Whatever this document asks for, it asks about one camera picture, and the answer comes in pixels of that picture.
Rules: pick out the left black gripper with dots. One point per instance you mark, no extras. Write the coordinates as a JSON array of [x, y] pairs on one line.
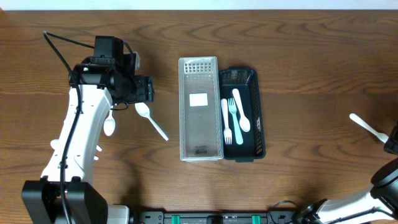
[[148, 89]]

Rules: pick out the white plastic spoon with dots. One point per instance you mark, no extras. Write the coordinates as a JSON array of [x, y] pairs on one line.
[[144, 111]]

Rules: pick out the small white spoon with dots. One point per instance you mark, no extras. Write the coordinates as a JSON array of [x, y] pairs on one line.
[[109, 125]]

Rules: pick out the clear plastic basket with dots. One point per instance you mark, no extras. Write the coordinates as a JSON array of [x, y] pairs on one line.
[[200, 127]]

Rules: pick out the pale green plastic fork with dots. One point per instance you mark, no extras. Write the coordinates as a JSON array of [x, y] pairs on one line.
[[237, 131]]

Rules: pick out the white plastic fork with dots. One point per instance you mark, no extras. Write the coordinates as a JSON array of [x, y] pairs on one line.
[[227, 132]]

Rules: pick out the cream plastic spoon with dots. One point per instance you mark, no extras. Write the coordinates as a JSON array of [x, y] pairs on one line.
[[243, 122]]

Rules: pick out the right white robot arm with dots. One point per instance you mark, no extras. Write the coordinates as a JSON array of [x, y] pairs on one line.
[[379, 202]]

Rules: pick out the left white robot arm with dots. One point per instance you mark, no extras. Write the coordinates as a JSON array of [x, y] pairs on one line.
[[65, 193]]

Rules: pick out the white label sticker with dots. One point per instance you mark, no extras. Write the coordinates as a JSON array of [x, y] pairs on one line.
[[198, 99]]

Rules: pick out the dark green plastic basket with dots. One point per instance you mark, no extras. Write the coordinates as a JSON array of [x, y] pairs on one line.
[[245, 80]]

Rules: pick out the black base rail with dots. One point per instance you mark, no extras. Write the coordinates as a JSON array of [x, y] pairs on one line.
[[271, 217]]

